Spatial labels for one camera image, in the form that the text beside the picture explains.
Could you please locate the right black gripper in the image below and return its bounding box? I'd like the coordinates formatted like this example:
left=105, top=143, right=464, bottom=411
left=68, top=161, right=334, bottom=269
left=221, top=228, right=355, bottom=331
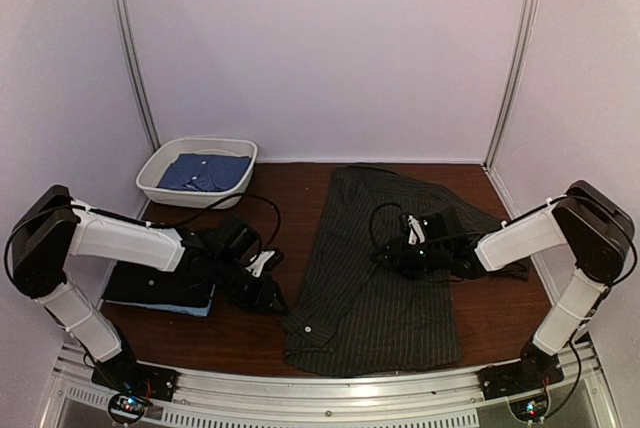
left=370, top=236, right=450, bottom=280

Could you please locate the dark pinstriped long sleeve shirt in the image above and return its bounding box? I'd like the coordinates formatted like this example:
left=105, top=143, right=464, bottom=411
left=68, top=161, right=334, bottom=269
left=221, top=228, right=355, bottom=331
left=281, top=166, right=500, bottom=377

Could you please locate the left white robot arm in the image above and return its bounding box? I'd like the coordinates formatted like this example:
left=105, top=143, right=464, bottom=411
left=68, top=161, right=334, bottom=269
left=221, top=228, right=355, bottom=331
left=2, top=185, right=288, bottom=392

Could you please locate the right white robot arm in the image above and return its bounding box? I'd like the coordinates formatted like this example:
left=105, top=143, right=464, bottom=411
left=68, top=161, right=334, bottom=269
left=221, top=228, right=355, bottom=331
left=373, top=180, right=638, bottom=390

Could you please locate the folded black shirt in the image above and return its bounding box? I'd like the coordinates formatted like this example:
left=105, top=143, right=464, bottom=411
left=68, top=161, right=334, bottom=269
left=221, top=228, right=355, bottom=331
left=103, top=261, right=215, bottom=308

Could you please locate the blue patterned shirt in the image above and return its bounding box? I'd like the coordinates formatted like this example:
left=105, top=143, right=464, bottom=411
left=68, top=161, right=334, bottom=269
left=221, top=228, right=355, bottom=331
left=157, top=153, right=252, bottom=192

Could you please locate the white plastic basin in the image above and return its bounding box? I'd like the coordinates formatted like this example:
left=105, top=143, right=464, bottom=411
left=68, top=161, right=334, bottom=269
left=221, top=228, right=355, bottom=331
left=136, top=137, right=258, bottom=209

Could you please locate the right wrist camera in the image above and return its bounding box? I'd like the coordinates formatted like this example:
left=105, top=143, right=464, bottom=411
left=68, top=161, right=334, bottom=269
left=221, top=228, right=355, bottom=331
left=400, top=213, right=426, bottom=246

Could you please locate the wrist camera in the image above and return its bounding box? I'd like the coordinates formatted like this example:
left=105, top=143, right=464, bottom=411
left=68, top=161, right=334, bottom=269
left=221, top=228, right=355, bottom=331
left=245, top=249, right=285, bottom=278
left=400, top=213, right=426, bottom=246

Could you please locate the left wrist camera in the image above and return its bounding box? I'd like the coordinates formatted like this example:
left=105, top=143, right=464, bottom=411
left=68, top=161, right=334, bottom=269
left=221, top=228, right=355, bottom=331
left=245, top=249, right=285, bottom=278

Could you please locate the right black cable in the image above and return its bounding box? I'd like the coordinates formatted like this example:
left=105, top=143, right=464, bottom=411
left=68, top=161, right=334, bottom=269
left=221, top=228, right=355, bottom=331
left=368, top=202, right=406, bottom=267

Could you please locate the black cable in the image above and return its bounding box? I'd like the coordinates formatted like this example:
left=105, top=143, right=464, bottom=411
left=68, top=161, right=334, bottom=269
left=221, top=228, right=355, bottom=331
left=147, top=193, right=281, bottom=254
left=368, top=202, right=406, bottom=267

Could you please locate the left black cable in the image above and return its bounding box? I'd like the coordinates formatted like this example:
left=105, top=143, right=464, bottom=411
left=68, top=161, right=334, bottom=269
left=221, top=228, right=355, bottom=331
left=147, top=193, right=281, bottom=254

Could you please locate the aluminium front rail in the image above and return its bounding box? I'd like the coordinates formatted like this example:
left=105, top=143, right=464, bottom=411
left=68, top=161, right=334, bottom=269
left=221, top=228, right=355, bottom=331
left=35, top=341, right=622, bottom=427

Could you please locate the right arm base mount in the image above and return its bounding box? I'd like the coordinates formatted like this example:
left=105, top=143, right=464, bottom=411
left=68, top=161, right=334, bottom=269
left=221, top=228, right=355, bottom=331
left=478, top=344, right=564, bottom=423

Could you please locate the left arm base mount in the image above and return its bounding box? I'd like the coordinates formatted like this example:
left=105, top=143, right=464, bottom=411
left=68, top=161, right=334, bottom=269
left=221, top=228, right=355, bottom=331
left=91, top=362, right=178, bottom=426

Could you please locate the right aluminium frame post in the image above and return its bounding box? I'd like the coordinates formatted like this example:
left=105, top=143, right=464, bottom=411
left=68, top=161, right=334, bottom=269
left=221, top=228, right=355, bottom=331
left=483, top=0, right=539, bottom=172

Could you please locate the aluminium frame post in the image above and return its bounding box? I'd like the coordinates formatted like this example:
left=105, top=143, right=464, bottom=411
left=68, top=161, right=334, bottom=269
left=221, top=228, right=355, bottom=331
left=113, top=0, right=161, bottom=151
left=483, top=0, right=539, bottom=172

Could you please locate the left aluminium frame post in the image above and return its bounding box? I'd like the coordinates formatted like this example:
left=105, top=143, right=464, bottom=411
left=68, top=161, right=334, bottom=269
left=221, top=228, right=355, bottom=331
left=113, top=0, right=161, bottom=151

